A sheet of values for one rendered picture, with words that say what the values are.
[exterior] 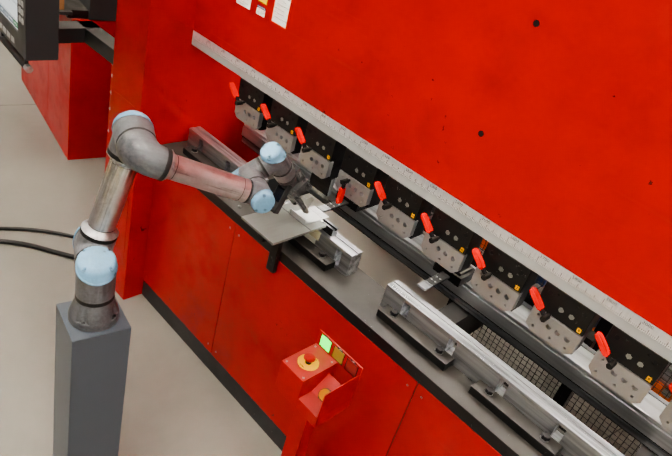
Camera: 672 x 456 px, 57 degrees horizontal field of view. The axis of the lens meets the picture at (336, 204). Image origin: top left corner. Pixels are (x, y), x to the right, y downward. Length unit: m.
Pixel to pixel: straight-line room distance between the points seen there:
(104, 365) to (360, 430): 0.91
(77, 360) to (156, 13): 1.34
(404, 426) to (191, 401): 1.09
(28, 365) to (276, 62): 1.69
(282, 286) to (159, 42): 1.11
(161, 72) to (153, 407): 1.42
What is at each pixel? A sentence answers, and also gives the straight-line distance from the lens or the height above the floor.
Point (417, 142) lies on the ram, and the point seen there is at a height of 1.49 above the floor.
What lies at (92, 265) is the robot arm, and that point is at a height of 1.00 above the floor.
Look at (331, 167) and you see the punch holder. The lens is 2.24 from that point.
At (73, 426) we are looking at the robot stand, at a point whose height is 0.38.
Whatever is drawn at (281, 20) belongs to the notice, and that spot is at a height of 1.63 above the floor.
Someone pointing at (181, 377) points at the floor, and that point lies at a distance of 3.03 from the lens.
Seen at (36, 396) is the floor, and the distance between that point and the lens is 2.96.
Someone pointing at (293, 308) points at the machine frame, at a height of 0.69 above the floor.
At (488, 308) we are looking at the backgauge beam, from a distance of 2.31.
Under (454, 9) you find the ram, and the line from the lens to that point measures 1.86.
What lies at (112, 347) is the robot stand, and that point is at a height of 0.71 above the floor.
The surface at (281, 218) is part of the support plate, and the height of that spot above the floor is 1.00.
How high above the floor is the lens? 2.23
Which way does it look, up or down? 30 degrees down
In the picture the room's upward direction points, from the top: 16 degrees clockwise
